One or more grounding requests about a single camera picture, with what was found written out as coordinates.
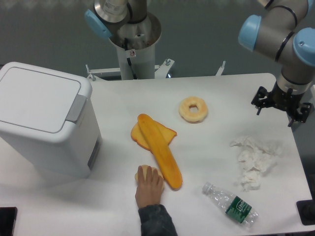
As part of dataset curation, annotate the black object bottom right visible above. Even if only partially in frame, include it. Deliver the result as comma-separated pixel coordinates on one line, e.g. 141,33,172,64
296,200,315,226

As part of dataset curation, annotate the orange toast slice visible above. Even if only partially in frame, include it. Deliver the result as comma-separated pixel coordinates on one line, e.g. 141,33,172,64
130,121,177,151

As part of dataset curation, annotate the glazed ring donut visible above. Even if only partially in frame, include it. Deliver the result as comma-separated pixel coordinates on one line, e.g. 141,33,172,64
179,96,208,123

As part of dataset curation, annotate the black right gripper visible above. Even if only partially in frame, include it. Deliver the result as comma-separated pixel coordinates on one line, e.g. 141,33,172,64
251,83,312,127

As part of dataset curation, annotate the clear plastic water bottle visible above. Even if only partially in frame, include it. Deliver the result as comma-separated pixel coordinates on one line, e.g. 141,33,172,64
202,182,258,228

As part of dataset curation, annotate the long orange baguette bread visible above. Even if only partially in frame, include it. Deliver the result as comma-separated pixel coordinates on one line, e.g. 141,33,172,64
137,114,183,191

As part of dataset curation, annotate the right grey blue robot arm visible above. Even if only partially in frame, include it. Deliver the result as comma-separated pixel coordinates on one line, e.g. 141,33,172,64
238,0,315,126

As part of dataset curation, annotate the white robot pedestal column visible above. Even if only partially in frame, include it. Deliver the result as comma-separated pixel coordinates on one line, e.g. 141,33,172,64
110,12,161,80

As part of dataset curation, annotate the crumpled white tissue paper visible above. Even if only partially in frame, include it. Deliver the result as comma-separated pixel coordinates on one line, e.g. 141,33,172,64
230,136,283,192

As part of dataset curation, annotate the small round bread bun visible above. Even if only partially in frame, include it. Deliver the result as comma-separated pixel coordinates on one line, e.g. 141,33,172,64
135,165,164,192

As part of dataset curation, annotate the white metal base frame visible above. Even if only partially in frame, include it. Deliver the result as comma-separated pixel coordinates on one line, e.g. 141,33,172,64
85,58,227,82

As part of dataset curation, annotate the bare human hand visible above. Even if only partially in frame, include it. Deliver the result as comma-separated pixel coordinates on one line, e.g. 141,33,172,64
135,166,163,209

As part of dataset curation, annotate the dark grey sleeved forearm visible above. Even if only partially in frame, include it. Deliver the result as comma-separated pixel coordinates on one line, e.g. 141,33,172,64
138,204,178,236

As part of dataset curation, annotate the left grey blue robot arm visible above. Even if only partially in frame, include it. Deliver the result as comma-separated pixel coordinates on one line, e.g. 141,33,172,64
85,0,260,104

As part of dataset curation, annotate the black device bottom left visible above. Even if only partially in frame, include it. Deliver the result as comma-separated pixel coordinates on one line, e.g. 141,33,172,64
0,207,18,236

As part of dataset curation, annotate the white push-lid trash can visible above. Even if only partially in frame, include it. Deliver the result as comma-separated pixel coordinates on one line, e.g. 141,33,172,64
0,62,102,178

